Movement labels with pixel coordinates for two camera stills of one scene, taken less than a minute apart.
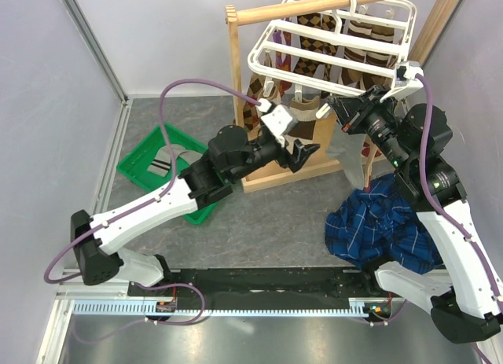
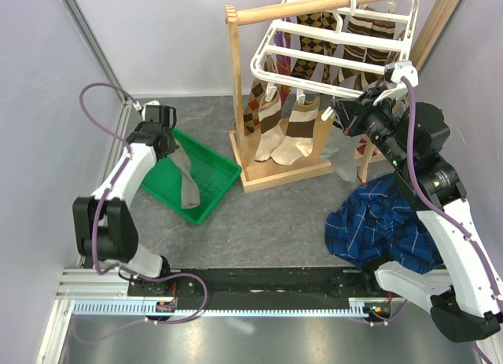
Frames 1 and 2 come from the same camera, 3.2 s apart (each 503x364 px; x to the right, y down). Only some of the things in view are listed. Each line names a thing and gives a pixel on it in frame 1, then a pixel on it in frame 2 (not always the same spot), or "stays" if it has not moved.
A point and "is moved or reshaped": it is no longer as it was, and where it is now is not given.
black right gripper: x=347 y=108 stays
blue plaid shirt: x=380 y=224 stays
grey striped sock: x=162 y=163 is moved or reshaped
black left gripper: x=296 y=160 -> x=172 y=146
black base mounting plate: x=265 y=288 stays
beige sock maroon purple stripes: x=304 y=114 is moved or reshaped
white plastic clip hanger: x=319 y=37 stays
